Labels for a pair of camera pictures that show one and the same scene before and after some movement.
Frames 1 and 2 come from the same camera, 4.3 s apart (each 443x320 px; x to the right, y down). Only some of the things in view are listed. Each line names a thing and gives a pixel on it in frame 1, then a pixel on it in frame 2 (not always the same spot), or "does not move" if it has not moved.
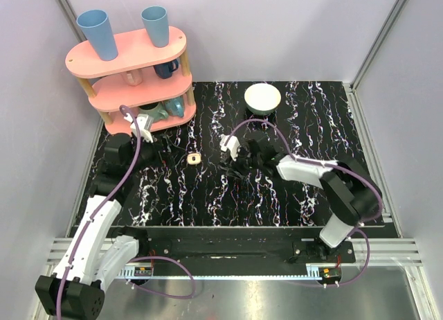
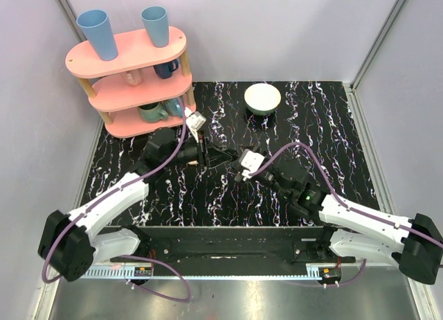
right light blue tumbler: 156,19 does not move
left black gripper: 156,148 → 203,154
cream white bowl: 262,98 does not move
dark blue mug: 165,70 does not move
